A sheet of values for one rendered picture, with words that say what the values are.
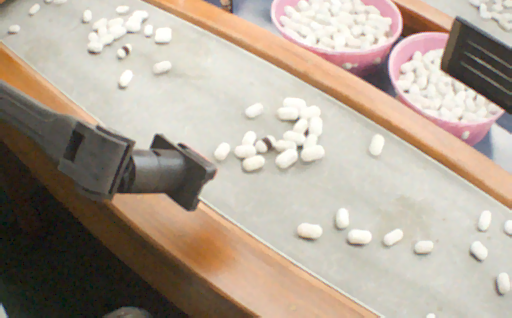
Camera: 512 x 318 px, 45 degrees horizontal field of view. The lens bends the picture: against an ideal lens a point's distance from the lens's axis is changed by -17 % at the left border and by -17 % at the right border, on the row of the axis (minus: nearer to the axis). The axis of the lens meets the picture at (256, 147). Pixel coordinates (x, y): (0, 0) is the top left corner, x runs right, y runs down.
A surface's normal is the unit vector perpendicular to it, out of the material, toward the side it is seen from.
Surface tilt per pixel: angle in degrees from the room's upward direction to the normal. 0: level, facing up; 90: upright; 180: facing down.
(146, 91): 0
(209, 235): 0
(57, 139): 38
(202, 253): 0
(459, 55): 58
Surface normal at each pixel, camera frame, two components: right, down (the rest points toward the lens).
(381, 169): -0.04, -0.69
